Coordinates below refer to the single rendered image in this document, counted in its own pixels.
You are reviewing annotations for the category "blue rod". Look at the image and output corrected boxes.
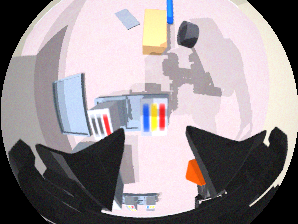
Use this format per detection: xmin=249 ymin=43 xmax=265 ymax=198
xmin=166 ymin=0 xmax=174 ymax=24

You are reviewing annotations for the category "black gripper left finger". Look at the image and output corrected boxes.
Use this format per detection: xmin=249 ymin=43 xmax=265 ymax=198
xmin=35 ymin=129 xmax=125 ymax=212

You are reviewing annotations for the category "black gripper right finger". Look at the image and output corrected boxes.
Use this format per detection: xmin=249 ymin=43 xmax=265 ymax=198
xmin=185 ymin=125 xmax=267 ymax=198

